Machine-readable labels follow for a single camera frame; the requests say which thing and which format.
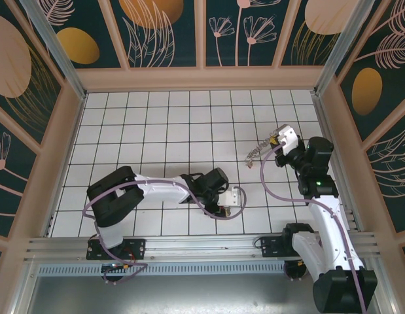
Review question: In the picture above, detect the small metal chain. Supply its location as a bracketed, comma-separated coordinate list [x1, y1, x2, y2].
[243, 130, 277, 168]

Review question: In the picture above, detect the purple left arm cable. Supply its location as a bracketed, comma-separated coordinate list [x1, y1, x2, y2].
[82, 181, 247, 286]

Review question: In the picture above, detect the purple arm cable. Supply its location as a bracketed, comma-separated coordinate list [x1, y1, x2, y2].
[82, 181, 247, 286]
[260, 141, 370, 314]

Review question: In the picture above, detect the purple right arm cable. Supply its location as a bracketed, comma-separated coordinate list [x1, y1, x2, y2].
[260, 141, 370, 314]

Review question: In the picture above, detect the aluminium mounting rail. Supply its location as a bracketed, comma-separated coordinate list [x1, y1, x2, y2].
[24, 232, 381, 262]

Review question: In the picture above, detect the aluminium side rail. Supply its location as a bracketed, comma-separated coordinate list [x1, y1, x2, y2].
[311, 93, 366, 234]

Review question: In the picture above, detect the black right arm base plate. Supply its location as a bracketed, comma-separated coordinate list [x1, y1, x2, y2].
[260, 234, 290, 258]

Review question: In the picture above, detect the grey slotted cable duct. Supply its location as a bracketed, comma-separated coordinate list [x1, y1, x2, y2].
[35, 263, 288, 276]

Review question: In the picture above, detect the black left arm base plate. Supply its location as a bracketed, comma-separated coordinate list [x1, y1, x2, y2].
[86, 237, 147, 261]

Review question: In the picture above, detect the aluminium frame post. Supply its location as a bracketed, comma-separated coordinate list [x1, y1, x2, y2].
[18, 0, 88, 99]
[313, 0, 385, 96]

